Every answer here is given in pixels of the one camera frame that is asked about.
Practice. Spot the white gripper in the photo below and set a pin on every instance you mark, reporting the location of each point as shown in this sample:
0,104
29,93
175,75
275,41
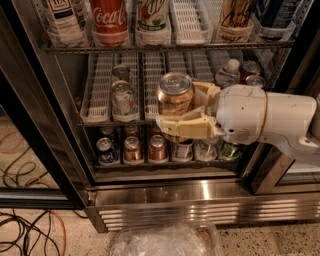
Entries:
240,112

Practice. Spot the orange gold soda can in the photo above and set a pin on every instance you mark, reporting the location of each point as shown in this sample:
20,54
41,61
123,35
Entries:
175,93

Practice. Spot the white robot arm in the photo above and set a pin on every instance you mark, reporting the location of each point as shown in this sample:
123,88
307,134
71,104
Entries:
291,124

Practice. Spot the clear water bottle bottom shelf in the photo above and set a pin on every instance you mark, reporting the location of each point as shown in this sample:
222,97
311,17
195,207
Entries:
205,150

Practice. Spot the clear water bottle shelf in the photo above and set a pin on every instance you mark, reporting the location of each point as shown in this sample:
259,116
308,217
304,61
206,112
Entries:
229,74
205,150

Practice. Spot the clear water bottle middle shelf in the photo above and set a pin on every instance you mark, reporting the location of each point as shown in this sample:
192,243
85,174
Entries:
229,74

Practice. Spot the green can bottom shelf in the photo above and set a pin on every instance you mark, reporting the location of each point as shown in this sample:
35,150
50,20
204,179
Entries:
230,151

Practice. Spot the red soda can bottom front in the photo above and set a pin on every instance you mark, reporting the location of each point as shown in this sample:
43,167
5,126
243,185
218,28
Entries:
157,151

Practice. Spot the red Coca-Cola can front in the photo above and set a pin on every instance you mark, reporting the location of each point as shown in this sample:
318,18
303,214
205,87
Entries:
255,80

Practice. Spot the white patterned can front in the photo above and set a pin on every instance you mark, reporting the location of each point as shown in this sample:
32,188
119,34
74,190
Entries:
124,106

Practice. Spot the white patterned can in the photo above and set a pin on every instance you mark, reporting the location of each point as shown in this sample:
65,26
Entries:
121,72
124,106

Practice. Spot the brown soda can front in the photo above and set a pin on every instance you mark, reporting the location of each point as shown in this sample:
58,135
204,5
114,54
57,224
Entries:
132,150

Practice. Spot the white patterned can rear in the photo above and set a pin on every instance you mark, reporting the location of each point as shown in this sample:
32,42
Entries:
121,72

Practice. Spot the empty white shelf tray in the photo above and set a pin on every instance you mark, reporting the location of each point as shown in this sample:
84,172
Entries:
191,21

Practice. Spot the blue can rear bottom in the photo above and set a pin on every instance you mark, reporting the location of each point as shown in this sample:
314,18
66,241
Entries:
111,133

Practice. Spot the white green soda can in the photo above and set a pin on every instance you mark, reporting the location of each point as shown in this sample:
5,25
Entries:
152,20

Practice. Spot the blue Pepsi can front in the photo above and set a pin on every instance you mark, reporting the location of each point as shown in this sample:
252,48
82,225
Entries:
106,152

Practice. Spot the blue can top shelf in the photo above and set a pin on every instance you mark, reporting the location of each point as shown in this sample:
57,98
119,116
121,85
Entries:
275,18

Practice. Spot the stainless steel display fridge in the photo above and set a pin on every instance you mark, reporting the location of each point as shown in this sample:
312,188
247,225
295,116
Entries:
59,98

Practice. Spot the red Coca-Cola can top shelf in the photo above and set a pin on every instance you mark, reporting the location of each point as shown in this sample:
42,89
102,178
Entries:
110,20

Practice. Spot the dark juice bottle white cap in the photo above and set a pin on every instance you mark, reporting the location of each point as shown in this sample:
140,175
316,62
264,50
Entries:
183,151

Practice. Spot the clear plastic bin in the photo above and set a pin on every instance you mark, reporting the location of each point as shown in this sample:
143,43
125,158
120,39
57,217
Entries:
185,238

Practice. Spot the white tea bottle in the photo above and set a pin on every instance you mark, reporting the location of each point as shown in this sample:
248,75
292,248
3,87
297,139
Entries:
67,21

